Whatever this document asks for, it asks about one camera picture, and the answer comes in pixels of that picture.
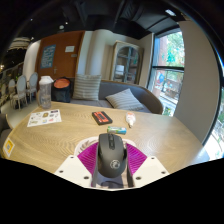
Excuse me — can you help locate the grey curved sofa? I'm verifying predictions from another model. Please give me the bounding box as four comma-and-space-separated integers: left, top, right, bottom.
68, 79, 164, 115

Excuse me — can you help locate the arched glass-door cabinet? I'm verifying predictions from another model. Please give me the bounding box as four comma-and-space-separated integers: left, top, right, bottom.
109, 40, 143, 84

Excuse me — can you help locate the black and red box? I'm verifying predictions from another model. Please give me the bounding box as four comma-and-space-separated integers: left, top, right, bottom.
91, 110, 114, 126

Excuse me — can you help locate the large window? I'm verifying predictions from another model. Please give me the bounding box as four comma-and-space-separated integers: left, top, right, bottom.
148, 28, 186, 116

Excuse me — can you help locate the black computer mouse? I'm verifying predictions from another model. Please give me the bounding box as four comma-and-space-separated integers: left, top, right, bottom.
96, 132, 128, 179

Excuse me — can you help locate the yellow square sticker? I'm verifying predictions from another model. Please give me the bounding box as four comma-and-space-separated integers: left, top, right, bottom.
2, 137, 16, 158

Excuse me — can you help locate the cat-shaped mouse pad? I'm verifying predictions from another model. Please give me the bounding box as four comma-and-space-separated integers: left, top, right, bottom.
73, 135, 138, 158

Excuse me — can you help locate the clear bottle with white lid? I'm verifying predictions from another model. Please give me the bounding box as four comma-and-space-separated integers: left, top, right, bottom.
38, 75, 54, 109

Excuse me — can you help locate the group of white chairs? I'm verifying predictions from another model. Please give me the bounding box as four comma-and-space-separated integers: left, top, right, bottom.
0, 71, 39, 111

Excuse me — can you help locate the small green packet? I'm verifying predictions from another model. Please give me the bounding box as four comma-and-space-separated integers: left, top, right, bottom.
106, 125, 128, 135

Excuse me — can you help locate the white printed sticker sheet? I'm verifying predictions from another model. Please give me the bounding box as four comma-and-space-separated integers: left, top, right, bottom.
26, 108, 63, 128

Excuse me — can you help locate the dark tufted armchair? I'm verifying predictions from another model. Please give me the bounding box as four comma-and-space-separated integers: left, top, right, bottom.
0, 112, 11, 141

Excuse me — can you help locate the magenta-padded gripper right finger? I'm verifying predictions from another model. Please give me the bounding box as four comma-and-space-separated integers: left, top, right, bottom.
124, 143, 170, 188

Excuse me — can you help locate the small white tube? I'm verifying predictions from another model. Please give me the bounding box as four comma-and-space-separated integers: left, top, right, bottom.
125, 111, 137, 129

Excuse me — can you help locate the brown wooden door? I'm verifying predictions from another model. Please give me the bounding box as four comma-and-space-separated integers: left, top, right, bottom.
34, 30, 86, 98

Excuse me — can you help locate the striped grey cushion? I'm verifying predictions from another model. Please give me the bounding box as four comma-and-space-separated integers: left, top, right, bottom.
105, 88, 145, 112

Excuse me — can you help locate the striped square cushion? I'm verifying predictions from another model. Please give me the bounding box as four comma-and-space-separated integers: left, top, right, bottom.
71, 73, 102, 102

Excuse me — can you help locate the blue poster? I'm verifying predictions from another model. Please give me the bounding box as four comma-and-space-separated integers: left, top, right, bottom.
40, 44, 57, 70

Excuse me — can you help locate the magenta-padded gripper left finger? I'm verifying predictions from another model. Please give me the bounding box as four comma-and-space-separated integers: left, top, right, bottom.
54, 142, 101, 188

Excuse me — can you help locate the black bag with orange top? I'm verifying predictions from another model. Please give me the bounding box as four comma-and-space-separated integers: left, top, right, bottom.
51, 77, 73, 103

